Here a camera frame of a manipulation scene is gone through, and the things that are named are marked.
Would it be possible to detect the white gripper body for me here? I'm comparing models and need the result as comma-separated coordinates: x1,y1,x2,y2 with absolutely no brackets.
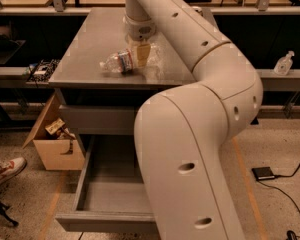
125,15,156,41

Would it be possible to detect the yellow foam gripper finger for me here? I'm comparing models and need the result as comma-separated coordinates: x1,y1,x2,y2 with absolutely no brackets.
129,41,151,68

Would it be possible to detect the clear plastic water bottle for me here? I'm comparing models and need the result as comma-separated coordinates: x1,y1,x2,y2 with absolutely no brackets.
99,43,162,74

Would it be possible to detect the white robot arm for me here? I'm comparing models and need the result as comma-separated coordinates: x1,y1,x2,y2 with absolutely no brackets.
126,0,263,240

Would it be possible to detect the grey drawer cabinet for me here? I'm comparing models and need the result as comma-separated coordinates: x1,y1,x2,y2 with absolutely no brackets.
49,7,194,151

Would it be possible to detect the closed grey top drawer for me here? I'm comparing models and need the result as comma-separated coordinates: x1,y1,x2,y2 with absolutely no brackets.
59,105,135,135

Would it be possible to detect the clear hand sanitizer bottle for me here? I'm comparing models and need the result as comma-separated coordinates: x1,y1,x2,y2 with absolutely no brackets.
274,51,294,76

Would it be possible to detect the open grey middle drawer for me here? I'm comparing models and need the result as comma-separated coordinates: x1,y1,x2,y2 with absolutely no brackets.
56,135,157,234

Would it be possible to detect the black patterned notebook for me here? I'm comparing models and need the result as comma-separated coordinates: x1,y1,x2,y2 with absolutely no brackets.
28,59,59,83

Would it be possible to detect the snack packet in box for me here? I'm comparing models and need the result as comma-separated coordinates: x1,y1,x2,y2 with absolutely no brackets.
45,118,75,140

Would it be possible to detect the open cardboard box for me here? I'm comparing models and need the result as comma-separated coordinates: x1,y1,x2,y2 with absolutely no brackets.
23,94,85,170

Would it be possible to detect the black foot pedal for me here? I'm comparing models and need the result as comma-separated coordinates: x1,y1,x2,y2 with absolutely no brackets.
252,167,275,181

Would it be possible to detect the white and orange sneaker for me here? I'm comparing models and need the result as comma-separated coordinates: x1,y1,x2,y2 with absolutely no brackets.
0,157,27,185

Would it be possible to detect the black tripod leg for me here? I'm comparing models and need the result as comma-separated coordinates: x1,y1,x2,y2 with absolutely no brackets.
0,202,19,227

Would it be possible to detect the black pedal cable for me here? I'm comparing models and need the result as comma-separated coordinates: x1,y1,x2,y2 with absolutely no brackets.
256,151,300,240

